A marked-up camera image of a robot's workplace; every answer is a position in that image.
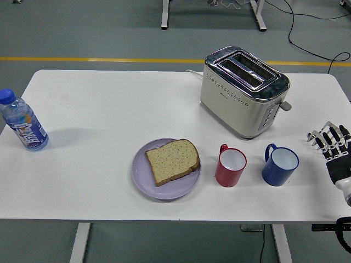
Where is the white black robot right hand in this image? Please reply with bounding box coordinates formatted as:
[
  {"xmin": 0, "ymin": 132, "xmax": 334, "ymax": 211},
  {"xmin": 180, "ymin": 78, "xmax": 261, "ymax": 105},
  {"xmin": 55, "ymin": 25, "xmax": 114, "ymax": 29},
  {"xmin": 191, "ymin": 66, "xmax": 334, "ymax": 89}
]
[{"xmin": 306, "ymin": 124, "xmax": 351, "ymax": 208}]

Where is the blue enamel cup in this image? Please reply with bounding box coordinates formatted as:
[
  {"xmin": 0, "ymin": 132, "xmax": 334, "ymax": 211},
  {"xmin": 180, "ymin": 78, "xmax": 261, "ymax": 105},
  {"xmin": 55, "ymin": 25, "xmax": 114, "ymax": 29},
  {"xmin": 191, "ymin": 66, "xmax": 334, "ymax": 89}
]
[{"xmin": 261, "ymin": 144, "xmax": 299, "ymax": 187}]

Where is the red enamel cup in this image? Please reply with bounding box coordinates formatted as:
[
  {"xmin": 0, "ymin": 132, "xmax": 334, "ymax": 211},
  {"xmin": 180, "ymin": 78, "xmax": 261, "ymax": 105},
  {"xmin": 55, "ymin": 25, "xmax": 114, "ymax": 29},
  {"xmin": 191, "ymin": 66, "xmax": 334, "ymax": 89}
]
[{"xmin": 214, "ymin": 143, "xmax": 247, "ymax": 188}]

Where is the slice of brown bread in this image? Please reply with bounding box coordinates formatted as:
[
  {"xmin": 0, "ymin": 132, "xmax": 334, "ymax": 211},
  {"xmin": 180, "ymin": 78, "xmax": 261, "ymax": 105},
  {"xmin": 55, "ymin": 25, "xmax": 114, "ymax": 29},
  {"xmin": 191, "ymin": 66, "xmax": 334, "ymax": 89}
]
[{"xmin": 145, "ymin": 139, "xmax": 201, "ymax": 187}]

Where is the steel toast rack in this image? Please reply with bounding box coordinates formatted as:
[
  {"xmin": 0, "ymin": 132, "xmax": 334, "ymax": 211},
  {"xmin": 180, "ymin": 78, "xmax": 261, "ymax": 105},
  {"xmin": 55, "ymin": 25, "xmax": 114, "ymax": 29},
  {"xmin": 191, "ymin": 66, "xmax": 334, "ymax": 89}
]
[{"xmin": 306, "ymin": 121, "xmax": 347, "ymax": 154}]

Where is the black table control panel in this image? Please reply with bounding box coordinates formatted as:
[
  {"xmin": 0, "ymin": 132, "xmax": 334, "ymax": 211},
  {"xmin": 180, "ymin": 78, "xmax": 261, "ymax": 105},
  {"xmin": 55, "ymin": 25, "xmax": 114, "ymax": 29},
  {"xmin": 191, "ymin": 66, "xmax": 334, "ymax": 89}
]
[{"xmin": 311, "ymin": 224, "xmax": 338, "ymax": 232}]

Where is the cream and chrome toaster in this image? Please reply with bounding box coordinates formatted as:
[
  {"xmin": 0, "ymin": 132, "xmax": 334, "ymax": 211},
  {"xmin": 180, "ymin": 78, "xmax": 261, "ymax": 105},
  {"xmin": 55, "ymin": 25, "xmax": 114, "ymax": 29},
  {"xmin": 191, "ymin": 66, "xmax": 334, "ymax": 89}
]
[{"xmin": 199, "ymin": 45, "xmax": 292, "ymax": 141}]

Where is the white background table leg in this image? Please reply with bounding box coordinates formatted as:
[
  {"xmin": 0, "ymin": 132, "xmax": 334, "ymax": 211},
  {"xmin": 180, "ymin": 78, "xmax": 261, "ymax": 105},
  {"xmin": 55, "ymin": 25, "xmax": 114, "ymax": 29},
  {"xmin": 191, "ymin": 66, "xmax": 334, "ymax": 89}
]
[
  {"xmin": 160, "ymin": 0, "xmax": 170, "ymax": 30},
  {"xmin": 250, "ymin": 0, "xmax": 267, "ymax": 32}
]

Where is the lilac round plate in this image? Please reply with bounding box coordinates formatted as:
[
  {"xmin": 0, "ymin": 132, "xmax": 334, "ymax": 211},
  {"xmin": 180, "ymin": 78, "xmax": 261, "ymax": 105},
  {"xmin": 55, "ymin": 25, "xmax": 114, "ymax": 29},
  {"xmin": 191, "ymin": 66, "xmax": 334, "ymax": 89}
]
[{"xmin": 131, "ymin": 138, "xmax": 202, "ymax": 200}]

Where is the clear bottle with blue label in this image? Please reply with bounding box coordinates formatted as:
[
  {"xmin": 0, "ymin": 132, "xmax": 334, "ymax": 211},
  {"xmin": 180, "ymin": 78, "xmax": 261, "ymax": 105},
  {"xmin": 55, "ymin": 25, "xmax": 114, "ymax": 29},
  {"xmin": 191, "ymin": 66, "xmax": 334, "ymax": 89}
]
[{"xmin": 0, "ymin": 88, "xmax": 49, "ymax": 152}]

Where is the black cable under table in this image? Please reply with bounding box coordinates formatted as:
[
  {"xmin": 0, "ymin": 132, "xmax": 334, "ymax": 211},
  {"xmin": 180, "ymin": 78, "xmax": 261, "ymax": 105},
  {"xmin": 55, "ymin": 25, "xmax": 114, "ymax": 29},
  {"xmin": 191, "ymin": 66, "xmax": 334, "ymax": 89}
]
[{"xmin": 259, "ymin": 231, "xmax": 267, "ymax": 263}]

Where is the black floor cable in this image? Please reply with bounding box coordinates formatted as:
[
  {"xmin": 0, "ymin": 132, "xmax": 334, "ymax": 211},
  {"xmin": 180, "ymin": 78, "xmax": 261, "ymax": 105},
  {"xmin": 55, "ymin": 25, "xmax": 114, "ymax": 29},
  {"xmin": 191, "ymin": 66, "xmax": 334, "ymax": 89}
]
[{"xmin": 284, "ymin": 0, "xmax": 351, "ymax": 75}]

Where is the white toaster cord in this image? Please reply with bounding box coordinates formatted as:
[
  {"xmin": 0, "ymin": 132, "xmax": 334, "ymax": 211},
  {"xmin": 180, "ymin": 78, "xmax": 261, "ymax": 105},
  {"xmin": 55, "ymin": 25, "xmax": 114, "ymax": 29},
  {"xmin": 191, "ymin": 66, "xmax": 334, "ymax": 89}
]
[{"xmin": 185, "ymin": 69, "xmax": 204, "ymax": 80}]

